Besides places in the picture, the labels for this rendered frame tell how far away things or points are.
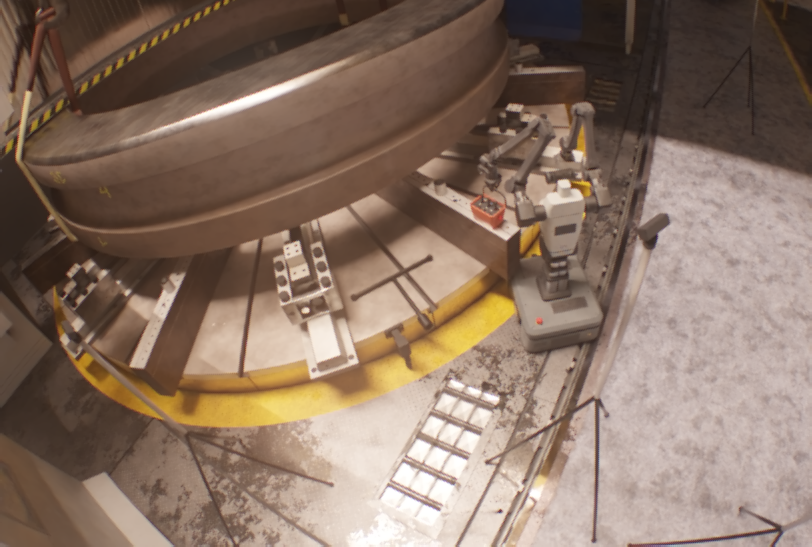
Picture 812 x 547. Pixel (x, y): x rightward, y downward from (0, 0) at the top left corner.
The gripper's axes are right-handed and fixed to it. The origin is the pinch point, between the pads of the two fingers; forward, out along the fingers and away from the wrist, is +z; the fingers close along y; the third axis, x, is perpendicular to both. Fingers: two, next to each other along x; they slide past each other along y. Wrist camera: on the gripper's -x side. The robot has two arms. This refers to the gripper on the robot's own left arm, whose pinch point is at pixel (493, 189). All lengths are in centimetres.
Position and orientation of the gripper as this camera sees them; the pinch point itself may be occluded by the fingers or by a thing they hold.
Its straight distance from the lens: 285.7
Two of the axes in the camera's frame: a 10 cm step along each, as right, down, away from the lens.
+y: -7.5, 5.5, -3.8
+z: 1.7, 7.0, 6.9
